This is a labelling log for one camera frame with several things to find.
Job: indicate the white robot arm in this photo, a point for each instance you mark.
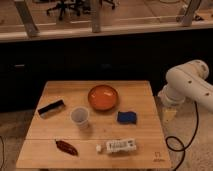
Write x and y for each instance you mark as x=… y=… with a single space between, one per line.
x=187 y=80

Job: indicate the orange bowl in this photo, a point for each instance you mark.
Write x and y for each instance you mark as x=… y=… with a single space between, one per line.
x=102 y=97

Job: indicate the blue sponge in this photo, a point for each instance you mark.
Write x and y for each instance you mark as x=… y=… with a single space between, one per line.
x=127 y=117

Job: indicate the white plastic cup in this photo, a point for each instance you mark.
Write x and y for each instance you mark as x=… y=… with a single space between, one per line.
x=80 y=117

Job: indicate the white tube with label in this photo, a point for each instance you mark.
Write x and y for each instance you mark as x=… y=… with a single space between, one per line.
x=121 y=145

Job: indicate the black and white eraser brush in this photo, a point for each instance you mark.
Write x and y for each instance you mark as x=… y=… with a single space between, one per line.
x=51 y=109

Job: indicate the black cabinet front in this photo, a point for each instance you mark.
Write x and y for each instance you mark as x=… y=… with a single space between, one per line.
x=26 y=66

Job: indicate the black office chair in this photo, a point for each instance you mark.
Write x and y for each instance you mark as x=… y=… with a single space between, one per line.
x=62 y=6

